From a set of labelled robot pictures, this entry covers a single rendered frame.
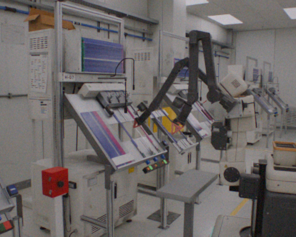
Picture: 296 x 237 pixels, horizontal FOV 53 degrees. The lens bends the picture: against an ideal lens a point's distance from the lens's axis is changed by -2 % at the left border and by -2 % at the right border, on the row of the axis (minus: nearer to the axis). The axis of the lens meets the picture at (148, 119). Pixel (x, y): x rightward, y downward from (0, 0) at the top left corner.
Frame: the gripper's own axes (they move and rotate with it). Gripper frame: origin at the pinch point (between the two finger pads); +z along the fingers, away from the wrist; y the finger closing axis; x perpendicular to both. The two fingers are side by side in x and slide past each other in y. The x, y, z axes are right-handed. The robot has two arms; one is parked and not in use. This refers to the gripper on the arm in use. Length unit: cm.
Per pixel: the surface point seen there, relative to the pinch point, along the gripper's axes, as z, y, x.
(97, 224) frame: 42, 52, 49
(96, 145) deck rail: 3.9, 48.5, 6.5
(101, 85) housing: -4.5, 10.9, -42.5
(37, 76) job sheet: 16, 48, -72
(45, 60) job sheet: 1, 48, -74
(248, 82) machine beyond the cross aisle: -9, -450, -46
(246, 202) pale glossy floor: 19, -124, 113
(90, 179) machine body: 34, 41, 18
